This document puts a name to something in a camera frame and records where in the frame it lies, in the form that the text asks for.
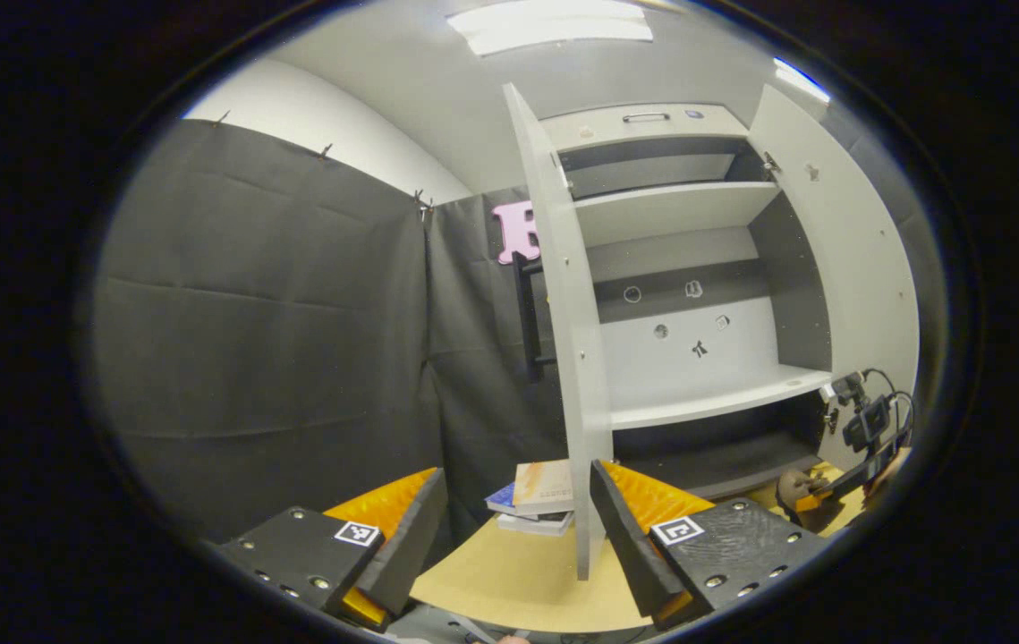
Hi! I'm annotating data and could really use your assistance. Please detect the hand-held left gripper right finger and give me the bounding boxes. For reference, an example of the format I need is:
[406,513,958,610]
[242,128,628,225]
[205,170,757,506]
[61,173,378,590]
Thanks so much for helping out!
[590,459,828,631]

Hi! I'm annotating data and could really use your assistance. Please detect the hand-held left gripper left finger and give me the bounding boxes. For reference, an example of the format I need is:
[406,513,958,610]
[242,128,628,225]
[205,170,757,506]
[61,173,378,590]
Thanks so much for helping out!
[205,467,449,631]

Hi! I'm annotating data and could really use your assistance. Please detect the grey cabinet door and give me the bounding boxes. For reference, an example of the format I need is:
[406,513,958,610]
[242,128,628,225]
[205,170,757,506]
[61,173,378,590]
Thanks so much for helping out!
[746,85,921,475]
[502,82,615,582]

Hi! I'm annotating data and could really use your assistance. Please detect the grey shoe cabinet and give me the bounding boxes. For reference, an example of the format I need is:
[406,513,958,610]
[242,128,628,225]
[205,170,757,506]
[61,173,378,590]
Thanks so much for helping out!
[540,103,836,502]

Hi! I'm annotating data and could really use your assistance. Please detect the grey book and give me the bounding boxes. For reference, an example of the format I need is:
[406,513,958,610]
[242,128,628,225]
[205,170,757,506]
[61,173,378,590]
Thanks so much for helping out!
[497,512,575,538]

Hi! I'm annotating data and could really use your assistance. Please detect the beige cover book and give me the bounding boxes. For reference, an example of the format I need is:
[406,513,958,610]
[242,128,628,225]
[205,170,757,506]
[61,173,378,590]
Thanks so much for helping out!
[514,461,575,516]

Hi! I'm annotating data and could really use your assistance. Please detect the blue cover book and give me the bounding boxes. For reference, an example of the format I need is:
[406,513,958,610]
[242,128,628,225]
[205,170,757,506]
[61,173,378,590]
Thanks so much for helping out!
[485,483,528,518]

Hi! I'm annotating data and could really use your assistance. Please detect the black backdrop cloth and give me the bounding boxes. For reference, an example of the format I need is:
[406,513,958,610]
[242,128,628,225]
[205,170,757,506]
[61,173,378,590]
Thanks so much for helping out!
[89,116,948,547]

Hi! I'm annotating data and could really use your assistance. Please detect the small ceiling light panel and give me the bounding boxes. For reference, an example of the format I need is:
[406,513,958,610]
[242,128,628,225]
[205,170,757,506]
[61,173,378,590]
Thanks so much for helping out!
[773,56,832,104]

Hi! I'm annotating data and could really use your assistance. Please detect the large ceiling light panel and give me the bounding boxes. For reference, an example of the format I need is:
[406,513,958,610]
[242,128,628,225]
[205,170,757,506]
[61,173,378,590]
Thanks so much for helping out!
[446,0,655,56]

